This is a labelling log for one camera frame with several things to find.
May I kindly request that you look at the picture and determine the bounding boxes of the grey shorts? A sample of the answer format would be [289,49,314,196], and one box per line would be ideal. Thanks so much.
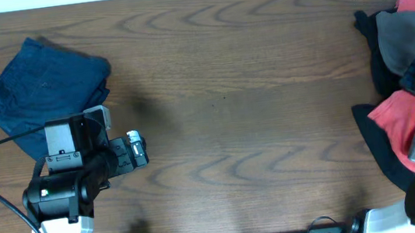
[376,11,415,162]

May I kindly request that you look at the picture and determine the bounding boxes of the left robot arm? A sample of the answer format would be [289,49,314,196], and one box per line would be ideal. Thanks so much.
[23,130,149,233]

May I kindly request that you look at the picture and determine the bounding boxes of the red t-shirt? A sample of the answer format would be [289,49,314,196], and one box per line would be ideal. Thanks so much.
[368,0,415,173]

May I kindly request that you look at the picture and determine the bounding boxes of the black garment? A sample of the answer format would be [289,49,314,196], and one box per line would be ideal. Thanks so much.
[351,10,415,191]

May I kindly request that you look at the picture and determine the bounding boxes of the folded navy blue shorts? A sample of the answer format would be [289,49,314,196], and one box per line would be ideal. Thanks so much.
[0,28,121,165]

